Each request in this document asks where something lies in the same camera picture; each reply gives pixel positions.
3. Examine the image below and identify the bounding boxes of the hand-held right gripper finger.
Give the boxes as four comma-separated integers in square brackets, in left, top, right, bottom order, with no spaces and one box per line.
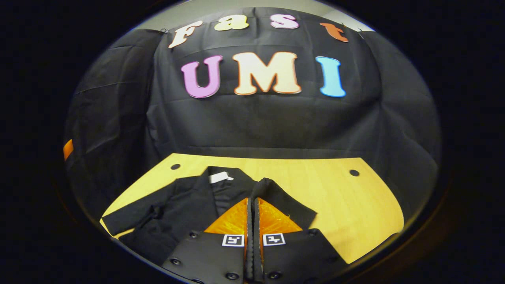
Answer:
[162,197,254,284]
[253,197,348,284]

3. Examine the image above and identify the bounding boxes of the black backdrop cloth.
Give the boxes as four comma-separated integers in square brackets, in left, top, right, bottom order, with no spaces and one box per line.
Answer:
[63,7,441,221]

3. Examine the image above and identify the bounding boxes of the black garment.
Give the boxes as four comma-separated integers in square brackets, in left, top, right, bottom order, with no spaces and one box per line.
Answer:
[101,166,318,267]

